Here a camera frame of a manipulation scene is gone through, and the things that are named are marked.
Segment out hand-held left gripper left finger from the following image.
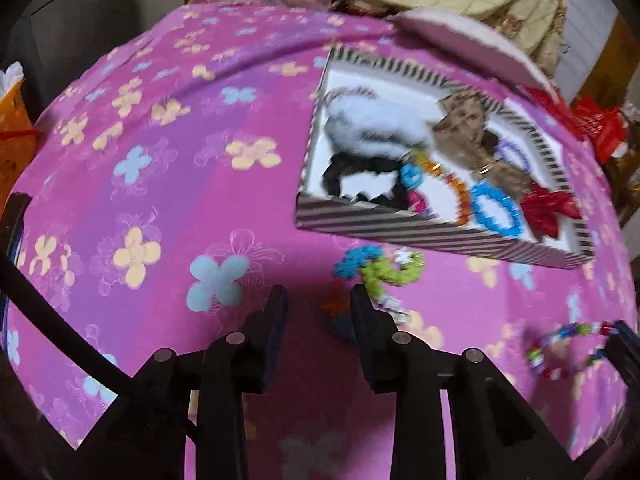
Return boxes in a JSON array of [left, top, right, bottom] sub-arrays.
[[75, 284, 290, 480]]

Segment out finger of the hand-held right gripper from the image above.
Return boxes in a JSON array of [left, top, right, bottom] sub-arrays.
[[602, 320, 640, 401]]

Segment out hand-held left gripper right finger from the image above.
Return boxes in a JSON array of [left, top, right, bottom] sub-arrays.
[[350, 284, 576, 480]]

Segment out green and blue hair ties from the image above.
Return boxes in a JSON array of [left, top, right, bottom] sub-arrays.
[[334, 245, 426, 323]]

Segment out small multicolour bead bracelet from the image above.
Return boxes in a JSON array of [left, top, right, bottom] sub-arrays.
[[525, 321, 618, 381]]

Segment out striped cardboard box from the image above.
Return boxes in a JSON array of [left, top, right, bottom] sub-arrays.
[[295, 45, 597, 270]]

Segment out chunky multicolour bead bracelet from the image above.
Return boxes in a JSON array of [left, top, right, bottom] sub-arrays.
[[400, 152, 473, 226]]

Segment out blue bead bracelet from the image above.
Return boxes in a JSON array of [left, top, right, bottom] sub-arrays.
[[470, 182, 525, 236]]

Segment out white fluffy scrunchie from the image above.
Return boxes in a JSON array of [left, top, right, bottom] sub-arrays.
[[324, 94, 433, 153]]

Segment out purple bead bracelet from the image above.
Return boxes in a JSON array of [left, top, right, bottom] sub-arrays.
[[497, 137, 533, 173]]

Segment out brown scrunchie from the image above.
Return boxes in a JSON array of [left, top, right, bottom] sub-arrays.
[[477, 130, 506, 161]]

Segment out leopard print hair bow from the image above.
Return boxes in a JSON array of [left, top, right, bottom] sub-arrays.
[[431, 91, 533, 198]]

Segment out black and white hair accessory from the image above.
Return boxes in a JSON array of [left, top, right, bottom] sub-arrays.
[[321, 152, 408, 206]]

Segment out red hair bow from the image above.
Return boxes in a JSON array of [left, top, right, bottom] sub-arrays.
[[520, 182, 583, 241]]

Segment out pink floral bedsheet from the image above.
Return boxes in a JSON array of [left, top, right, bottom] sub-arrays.
[[0, 2, 638, 480]]

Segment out red plastic bag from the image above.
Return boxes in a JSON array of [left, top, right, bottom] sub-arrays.
[[572, 95, 628, 163]]

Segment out red cloth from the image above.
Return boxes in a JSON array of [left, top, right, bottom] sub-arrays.
[[525, 87, 576, 112]]

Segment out pink box lid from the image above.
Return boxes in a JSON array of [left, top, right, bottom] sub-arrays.
[[392, 9, 551, 91]]

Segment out orange bag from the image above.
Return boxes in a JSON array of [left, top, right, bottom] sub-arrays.
[[0, 62, 41, 196]]

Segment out black cable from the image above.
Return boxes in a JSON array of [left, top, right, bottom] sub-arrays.
[[0, 255, 131, 396]]

